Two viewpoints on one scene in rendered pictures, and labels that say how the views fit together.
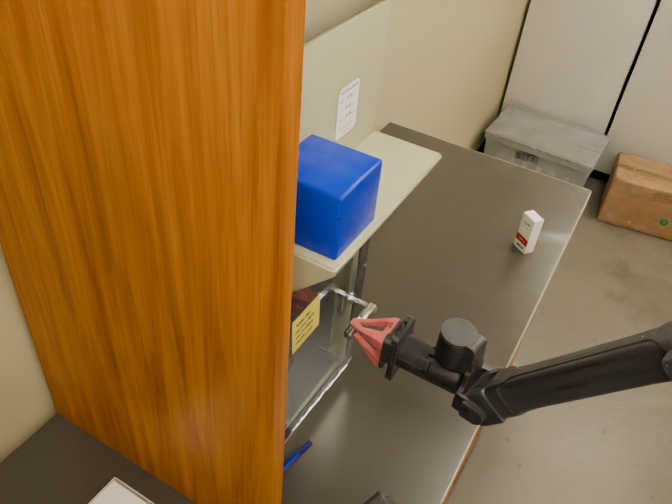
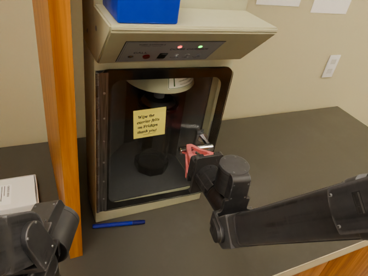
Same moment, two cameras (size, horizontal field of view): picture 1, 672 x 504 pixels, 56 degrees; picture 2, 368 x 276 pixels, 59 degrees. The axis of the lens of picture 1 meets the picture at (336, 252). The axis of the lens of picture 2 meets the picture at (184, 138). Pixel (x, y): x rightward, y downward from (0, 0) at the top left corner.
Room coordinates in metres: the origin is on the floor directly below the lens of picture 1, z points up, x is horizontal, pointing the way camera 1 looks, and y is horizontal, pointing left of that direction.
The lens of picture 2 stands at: (0.22, -0.38, 1.66)
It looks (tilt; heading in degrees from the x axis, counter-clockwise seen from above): 35 degrees down; 34
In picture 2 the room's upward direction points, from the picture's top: 10 degrees clockwise
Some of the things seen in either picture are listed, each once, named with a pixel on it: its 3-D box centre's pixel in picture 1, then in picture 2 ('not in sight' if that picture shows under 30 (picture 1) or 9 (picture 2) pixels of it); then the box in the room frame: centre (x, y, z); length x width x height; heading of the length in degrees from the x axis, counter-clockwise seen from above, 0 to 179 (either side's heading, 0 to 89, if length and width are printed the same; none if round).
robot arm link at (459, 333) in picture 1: (468, 368); (232, 199); (0.65, -0.22, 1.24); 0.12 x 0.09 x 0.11; 54
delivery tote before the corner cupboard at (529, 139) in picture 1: (540, 158); not in sight; (3.20, -1.10, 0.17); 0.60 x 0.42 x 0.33; 62
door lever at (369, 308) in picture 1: (353, 315); (194, 144); (0.78, -0.04, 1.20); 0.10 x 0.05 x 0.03; 152
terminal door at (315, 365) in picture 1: (315, 337); (162, 144); (0.73, 0.02, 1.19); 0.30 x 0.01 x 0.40; 152
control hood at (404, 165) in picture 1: (354, 219); (186, 43); (0.71, -0.02, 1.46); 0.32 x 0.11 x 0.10; 154
